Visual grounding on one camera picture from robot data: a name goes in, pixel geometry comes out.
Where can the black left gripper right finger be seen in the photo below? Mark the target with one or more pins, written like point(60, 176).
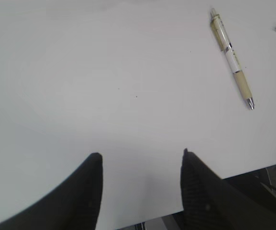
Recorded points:
point(211, 203)

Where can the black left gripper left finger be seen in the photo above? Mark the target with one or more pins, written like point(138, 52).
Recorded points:
point(73, 205)

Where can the beige white click pen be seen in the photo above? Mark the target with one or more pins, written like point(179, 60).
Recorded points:
point(231, 57)

